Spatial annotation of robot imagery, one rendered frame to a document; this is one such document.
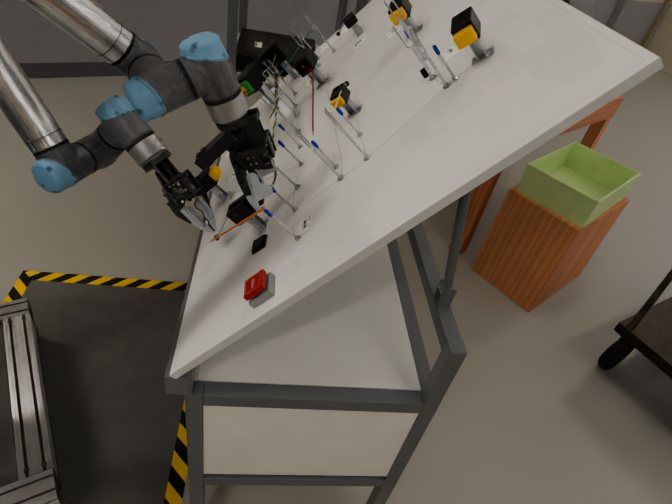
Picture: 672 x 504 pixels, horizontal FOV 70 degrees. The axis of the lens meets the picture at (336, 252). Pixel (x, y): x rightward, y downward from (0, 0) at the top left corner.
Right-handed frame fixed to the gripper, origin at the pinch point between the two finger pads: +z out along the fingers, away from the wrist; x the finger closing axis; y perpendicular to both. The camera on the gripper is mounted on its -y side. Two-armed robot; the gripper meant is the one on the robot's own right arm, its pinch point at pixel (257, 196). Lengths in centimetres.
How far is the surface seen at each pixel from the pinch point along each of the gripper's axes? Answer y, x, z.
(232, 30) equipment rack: -19, 93, -9
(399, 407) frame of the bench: 22, -29, 48
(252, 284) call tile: 0.5, -23.2, 4.0
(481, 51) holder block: 52, 9, -17
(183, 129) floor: -126, 238, 90
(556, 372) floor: 89, 45, 170
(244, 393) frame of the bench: -11.0, -30.0, 31.6
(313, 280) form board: 13.8, -27.2, 1.6
